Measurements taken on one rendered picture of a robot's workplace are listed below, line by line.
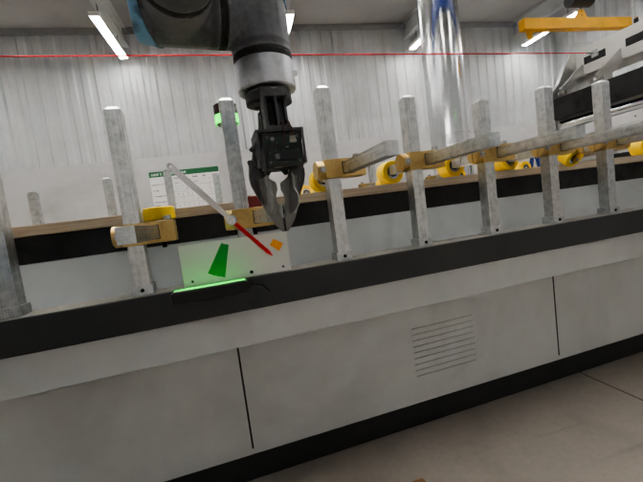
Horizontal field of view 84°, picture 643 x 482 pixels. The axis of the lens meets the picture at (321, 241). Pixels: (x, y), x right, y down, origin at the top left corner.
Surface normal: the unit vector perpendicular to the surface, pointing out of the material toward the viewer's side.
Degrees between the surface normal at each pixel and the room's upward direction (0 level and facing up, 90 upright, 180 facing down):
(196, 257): 90
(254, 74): 90
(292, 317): 90
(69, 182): 90
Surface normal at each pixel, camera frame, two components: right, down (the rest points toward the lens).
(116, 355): 0.28, 0.04
